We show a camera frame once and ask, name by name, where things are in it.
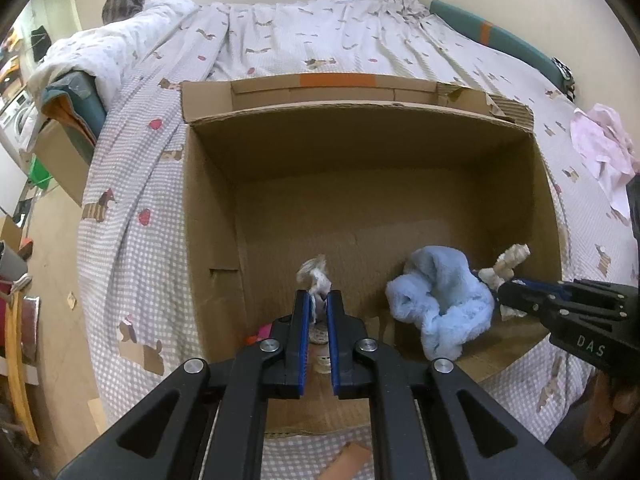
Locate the pink heart-shaped toy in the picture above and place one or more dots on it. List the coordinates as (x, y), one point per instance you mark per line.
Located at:
(262, 332)

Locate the teal and orange folded cushion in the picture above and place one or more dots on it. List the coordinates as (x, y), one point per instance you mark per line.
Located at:
(75, 105)

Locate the light wooden cabinet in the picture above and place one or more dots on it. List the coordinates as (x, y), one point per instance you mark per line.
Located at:
(60, 155)

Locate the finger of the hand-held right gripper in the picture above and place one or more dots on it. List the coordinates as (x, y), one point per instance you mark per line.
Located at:
(542, 286)
(522, 302)

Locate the white washing machine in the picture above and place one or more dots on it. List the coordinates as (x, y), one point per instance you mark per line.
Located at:
(17, 115)

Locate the person's right hand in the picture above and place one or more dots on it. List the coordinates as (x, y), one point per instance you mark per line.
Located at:
(612, 400)

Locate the black hanging garment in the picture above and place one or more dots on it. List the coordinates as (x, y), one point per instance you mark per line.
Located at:
(40, 45)

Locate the paper scrap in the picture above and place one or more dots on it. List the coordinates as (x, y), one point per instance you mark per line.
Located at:
(71, 301)

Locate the cardboard box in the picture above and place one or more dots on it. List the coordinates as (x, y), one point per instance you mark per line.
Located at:
(375, 200)

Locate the white printed duvet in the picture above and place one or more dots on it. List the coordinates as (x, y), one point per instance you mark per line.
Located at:
(100, 50)

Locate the fluffy light blue scrunchie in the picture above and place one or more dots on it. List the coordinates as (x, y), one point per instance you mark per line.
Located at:
(440, 300)

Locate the tan cardboard tube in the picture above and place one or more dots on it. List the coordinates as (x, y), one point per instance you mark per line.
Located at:
(350, 460)

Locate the grey bin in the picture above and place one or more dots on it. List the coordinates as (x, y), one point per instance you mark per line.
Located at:
(11, 260)

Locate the cream scrunchie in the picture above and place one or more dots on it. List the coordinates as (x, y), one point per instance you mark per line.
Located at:
(510, 260)

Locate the silver padded mat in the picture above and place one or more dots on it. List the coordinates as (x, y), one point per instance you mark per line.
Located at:
(31, 330)

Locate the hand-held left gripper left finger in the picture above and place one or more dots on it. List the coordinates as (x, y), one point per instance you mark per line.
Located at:
(301, 345)

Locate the pale pink cloth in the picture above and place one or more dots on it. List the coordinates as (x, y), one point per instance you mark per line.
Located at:
(600, 145)

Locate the grey tabby cat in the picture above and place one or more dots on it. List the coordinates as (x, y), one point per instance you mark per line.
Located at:
(125, 0)

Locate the yellow wooden chair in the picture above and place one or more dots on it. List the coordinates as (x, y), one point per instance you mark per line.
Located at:
(22, 385)

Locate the crumpled printed cloth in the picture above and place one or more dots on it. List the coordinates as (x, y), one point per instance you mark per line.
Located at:
(405, 0)

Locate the brown lace-trimmed scrunchie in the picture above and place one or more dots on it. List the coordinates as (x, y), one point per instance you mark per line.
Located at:
(314, 275)

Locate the black and white patterned item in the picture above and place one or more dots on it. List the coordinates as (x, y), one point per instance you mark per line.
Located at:
(564, 77)

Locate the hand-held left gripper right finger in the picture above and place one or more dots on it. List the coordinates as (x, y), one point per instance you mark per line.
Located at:
(334, 345)

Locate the teal pillow with orange stripe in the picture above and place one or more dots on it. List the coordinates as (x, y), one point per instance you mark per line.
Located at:
(480, 25)

